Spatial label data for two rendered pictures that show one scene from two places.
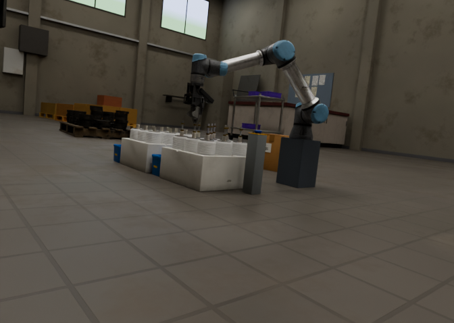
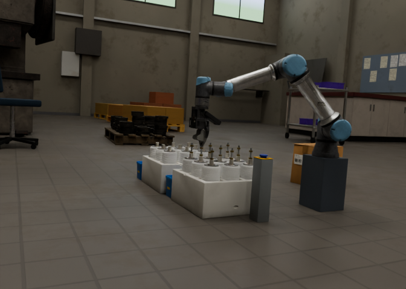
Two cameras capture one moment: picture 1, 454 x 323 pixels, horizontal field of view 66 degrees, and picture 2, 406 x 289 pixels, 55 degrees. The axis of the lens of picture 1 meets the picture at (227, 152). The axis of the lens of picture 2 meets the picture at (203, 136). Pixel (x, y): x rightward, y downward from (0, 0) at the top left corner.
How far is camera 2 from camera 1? 0.40 m
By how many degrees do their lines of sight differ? 14
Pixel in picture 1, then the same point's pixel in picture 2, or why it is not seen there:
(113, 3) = not seen: outside the picture
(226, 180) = (232, 206)
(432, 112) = not seen: outside the picture
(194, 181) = (198, 208)
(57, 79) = (110, 78)
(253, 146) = (258, 171)
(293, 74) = (307, 89)
